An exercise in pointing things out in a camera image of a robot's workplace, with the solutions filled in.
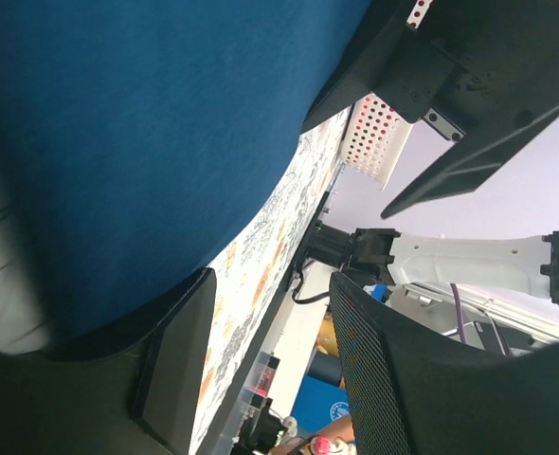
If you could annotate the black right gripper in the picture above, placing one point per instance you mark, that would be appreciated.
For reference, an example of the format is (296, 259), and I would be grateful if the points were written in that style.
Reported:
(489, 67)

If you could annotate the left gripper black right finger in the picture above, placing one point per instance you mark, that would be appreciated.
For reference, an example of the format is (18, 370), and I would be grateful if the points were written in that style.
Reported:
(414, 391)

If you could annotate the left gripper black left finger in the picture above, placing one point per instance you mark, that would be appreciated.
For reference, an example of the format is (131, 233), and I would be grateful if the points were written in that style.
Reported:
(130, 387)

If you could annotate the blue t shirt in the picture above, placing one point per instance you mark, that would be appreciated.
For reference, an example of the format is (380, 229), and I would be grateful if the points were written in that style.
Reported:
(138, 138)

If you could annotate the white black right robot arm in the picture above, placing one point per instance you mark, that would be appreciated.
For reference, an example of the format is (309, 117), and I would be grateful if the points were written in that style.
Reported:
(375, 255)

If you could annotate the white perforated laundry basket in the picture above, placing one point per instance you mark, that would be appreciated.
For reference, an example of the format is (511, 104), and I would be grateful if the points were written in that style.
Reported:
(374, 142)

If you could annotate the floral patterned table mat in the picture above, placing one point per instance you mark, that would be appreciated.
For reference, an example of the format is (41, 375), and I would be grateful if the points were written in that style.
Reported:
(250, 272)

